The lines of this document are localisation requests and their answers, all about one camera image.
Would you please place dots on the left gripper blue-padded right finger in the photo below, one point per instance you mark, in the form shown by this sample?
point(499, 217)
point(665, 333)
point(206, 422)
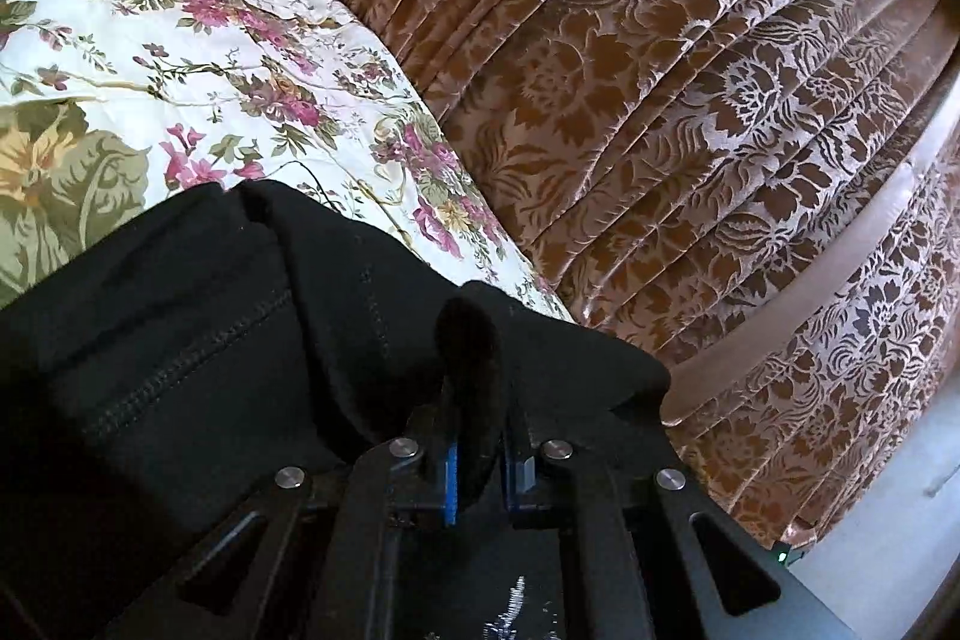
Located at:
point(519, 471)

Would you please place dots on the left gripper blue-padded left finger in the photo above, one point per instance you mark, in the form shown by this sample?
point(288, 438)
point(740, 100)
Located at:
point(445, 487)

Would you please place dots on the black pants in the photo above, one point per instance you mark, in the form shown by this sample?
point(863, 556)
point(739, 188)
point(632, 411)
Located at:
point(224, 335)

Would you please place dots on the plain tan curtain tieback band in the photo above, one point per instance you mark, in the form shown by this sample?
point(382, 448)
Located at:
point(697, 380)

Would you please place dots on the brown floral damask curtain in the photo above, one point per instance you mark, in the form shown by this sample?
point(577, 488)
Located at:
point(669, 166)

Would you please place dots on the white floral bedspread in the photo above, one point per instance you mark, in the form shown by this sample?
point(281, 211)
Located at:
point(109, 107)

